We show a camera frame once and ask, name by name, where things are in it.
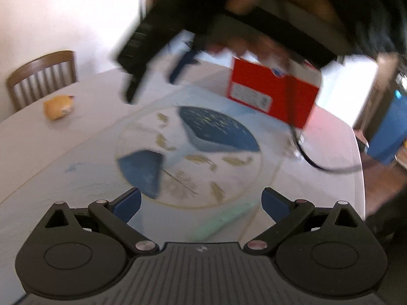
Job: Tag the blue bin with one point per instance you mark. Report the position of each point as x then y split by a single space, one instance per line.
388 133

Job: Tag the white marble desktop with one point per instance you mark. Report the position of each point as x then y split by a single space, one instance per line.
63 152

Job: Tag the wooden slatted chair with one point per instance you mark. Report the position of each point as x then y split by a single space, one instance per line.
41 63

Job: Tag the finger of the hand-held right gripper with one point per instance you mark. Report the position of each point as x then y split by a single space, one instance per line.
181 66
133 85

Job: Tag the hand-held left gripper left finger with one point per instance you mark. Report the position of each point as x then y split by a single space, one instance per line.
128 205

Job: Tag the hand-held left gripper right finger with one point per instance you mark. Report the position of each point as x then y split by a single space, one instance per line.
275 203

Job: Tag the yellow cat toy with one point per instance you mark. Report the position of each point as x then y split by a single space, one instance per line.
58 108

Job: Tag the red cardboard box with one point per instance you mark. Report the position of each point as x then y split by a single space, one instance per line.
248 82

